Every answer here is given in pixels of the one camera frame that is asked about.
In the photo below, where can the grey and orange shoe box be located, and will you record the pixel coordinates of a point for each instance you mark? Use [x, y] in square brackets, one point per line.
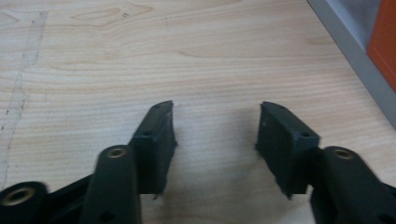
[361, 53]

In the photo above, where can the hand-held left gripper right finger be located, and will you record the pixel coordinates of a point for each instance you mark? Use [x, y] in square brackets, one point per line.
[280, 146]

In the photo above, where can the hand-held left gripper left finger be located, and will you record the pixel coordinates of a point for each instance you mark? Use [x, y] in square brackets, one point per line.
[154, 149]

